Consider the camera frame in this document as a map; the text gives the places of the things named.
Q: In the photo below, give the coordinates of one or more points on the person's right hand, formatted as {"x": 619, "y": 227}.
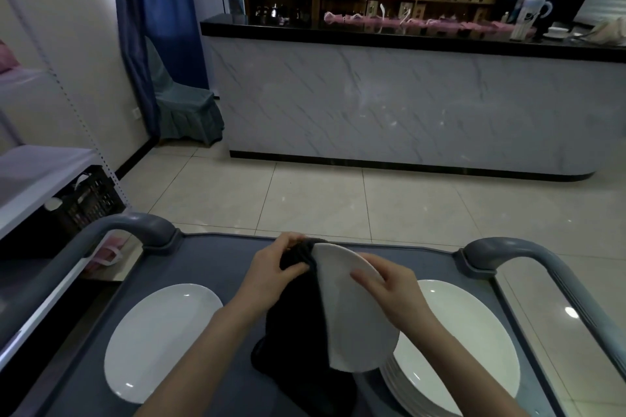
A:
{"x": 398, "y": 294}

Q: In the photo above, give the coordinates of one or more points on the person's left hand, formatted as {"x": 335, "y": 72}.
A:
{"x": 271, "y": 280}

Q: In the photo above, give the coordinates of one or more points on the white round plate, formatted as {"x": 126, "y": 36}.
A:
{"x": 161, "y": 343}
{"x": 357, "y": 328}

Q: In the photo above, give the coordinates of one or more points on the dark blue cleaning cloth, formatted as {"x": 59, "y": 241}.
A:
{"x": 293, "y": 348}

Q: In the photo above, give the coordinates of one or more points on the stack of white plates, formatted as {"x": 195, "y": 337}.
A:
{"x": 469, "y": 328}

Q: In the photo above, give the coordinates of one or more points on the person's left forearm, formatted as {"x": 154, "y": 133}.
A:
{"x": 200, "y": 368}

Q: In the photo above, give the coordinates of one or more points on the person's right forearm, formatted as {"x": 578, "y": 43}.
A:
{"x": 464, "y": 372}

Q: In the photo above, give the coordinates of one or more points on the grey service cart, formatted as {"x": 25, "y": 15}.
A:
{"x": 210, "y": 265}

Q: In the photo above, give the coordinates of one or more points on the chair with grey-green cover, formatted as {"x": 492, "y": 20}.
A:
{"x": 190, "y": 113}

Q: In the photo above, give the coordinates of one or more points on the marble bar counter black top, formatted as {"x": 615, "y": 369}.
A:
{"x": 391, "y": 104}

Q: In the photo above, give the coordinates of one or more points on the black plastic crate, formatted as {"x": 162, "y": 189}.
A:
{"x": 93, "y": 201}

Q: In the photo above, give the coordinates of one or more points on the small white cup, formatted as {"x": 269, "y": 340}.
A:
{"x": 53, "y": 204}

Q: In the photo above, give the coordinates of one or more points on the white metal shelf rack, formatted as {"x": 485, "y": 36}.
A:
{"x": 39, "y": 177}

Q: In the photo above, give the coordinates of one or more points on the row of pink bags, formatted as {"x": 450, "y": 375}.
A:
{"x": 430, "y": 23}

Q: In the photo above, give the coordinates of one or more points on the blue curtain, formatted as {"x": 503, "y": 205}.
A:
{"x": 156, "y": 6}

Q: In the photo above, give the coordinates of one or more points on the white cup on saucer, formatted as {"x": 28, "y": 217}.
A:
{"x": 557, "y": 33}

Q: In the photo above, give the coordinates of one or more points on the white cloth bag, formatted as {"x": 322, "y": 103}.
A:
{"x": 609, "y": 33}

